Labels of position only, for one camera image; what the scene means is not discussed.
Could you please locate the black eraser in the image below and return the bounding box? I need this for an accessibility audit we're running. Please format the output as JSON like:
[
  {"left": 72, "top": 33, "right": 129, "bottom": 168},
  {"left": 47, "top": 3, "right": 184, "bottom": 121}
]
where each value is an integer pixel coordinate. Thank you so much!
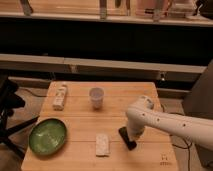
[{"left": 118, "top": 127, "right": 137, "bottom": 150}]

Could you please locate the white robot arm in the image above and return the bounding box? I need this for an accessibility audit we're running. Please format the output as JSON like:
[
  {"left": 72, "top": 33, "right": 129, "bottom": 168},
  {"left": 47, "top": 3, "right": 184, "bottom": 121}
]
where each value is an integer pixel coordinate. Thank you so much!
[{"left": 126, "top": 96, "right": 213, "bottom": 150}]

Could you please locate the white plastic cup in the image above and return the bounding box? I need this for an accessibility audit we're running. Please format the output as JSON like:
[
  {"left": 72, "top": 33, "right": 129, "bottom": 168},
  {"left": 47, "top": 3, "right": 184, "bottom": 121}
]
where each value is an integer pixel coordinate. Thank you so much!
[{"left": 89, "top": 87, "right": 104, "bottom": 109}]

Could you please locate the green plate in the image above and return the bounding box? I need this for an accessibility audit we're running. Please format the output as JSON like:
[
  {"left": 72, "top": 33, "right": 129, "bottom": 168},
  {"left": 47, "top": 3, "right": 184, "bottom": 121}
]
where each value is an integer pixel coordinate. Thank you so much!
[{"left": 28, "top": 118, "right": 67, "bottom": 156}]

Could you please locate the black office chair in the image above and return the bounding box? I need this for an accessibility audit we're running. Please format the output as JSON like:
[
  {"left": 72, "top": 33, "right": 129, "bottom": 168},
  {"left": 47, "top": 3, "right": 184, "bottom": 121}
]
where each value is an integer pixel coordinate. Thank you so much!
[{"left": 0, "top": 74, "right": 40, "bottom": 171}]

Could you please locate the black cable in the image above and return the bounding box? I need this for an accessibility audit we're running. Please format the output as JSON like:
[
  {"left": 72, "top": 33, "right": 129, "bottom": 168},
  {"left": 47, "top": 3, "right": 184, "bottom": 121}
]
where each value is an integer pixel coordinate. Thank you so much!
[{"left": 160, "top": 103, "right": 194, "bottom": 171}]

